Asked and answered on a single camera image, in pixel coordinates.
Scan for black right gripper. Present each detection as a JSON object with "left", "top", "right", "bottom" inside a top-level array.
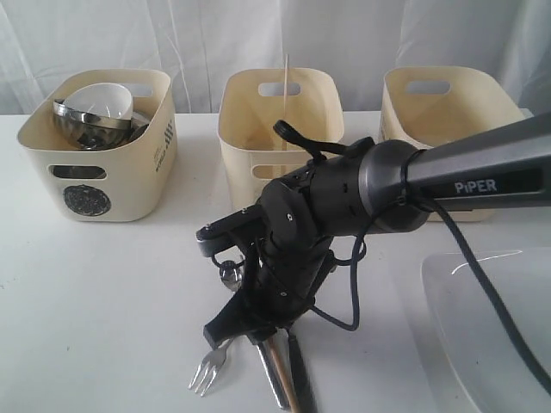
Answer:
[{"left": 204, "top": 231, "right": 335, "bottom": 413}]

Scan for steel table knife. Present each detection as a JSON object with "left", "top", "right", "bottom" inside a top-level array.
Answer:
[{"left": 256, "top": 338, "right": 291, "bottom": 412}]

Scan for small steel spoon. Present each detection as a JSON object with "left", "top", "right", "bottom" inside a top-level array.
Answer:
[{"left": 219, "top": 260, "right": 243, "bottom": 293}]

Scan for wooden chopstick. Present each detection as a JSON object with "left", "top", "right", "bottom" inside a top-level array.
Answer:
[
  {"left": 267, "top": 337, "right": 300, "bottom": 413},
  {"left": 282, "top": 53, "right": 289, "bottom": 151}
]

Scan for stainless steel bowl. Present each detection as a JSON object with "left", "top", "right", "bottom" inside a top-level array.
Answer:
[{"left": 53, "top": 99, "right": 132, "bottom": 151}]

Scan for white plastic bowl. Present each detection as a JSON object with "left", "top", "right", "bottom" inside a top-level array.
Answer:
[{"left": 64, "top": 83, "right": 133, "bottom": 120}]

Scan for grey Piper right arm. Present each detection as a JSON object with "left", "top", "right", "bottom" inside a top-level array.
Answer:
[{"left": 196, "top": 114, "right": 550, "bottom": 390}]

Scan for steel fork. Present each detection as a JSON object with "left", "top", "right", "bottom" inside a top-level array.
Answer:
[{"left": 188, "top": 338, "right": 233, "bottom": 397}]

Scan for cream bin with triangle mark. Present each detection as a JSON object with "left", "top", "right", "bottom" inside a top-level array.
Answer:
[{"left": 218, "top": 68, "right": 344, "bottom": 211}]

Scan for large white plate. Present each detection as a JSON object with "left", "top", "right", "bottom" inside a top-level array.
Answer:
[{"left": 421, "top": 247, "right": 550, "bottom": 412}]

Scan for cream bin with circle mark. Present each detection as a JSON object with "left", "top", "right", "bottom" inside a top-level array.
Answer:
[{"left": 17, "top": 69, "right": 177, "bottom": 222}]

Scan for cream bin with square mark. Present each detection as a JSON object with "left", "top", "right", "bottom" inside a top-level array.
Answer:
[{"left": 378, "top": 65, "right": 529, "bottom": 224}]

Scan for white curtain backdrop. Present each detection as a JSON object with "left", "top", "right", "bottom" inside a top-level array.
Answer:
[{"left": 1, "top": 0, "right": 550, "bottom": 114}]

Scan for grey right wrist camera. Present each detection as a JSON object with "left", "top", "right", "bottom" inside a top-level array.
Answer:
[{"left": 195, "top": 205, "right": 265, "bottom": 257}]

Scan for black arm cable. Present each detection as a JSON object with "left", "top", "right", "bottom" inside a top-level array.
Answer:
[{"left": 273, "top": 120, "right": 551, "bottom": 388}]

